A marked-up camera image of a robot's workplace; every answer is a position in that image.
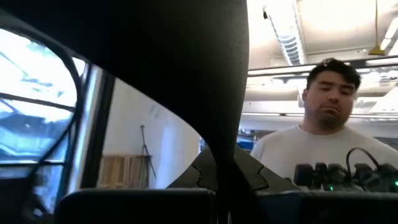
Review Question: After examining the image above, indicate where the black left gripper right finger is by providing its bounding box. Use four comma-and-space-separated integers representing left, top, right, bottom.
234, 145, 398, 224

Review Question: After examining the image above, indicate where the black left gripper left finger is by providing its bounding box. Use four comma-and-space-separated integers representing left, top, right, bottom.
55, 146, 218, 224

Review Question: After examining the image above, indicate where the large black serving spoon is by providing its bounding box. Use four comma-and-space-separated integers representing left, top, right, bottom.
0, 0, 250, 224

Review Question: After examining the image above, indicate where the wooden crate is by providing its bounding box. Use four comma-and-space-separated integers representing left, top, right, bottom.
96, 154, 150, 190

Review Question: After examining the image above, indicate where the person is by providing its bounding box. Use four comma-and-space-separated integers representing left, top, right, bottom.
251, 57, 398, 187

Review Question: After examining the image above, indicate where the black tripod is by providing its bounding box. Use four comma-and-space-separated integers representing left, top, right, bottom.
138, 124, 158, 189

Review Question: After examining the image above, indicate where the long ceiling light fixture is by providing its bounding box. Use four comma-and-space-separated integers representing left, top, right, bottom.
262, 4, 307, 67

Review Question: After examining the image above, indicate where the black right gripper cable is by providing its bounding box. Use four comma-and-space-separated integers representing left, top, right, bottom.
345, 147, 381, 170

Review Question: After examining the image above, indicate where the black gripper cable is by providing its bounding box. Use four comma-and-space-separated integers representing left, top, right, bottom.
345, 147, 381, 170
29, 30, 85, 200

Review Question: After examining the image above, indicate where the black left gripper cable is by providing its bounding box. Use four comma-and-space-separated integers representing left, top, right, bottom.
29, 30, 85, 200

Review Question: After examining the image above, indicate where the yellow hanging power cord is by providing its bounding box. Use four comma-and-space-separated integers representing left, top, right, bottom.
368, 0, 387, 57

